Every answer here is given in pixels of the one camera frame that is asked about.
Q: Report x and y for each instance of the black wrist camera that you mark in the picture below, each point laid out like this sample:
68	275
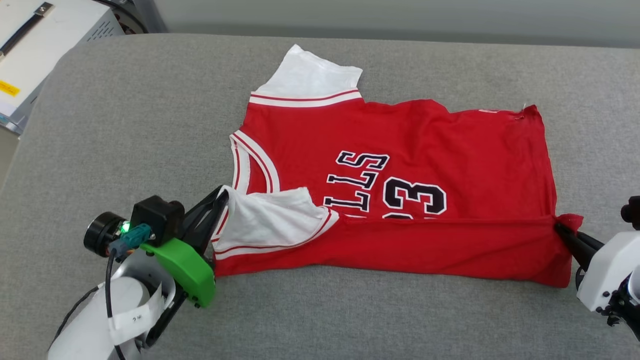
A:
632	212
157	215

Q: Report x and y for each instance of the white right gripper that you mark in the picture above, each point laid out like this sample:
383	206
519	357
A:
607	275

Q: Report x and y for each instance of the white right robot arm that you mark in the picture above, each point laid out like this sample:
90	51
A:
631	300

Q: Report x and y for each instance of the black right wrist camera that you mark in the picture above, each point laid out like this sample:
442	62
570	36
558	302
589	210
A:
632	212

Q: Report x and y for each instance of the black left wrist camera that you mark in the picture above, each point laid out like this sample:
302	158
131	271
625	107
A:
157	215

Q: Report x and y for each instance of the white metal equipment box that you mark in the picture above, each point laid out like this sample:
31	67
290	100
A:
60	30

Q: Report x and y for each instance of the yellow sticker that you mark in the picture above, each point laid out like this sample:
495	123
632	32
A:
8	88

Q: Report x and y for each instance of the black left wrist cylinder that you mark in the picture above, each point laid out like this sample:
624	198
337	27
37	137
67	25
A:
100	235

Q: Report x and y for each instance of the red white basketball jersey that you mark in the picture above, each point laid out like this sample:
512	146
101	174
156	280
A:
400	130

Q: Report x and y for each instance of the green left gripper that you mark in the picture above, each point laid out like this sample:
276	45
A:
187	272

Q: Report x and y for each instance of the white partition panel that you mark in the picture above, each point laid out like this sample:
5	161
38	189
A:
400	17

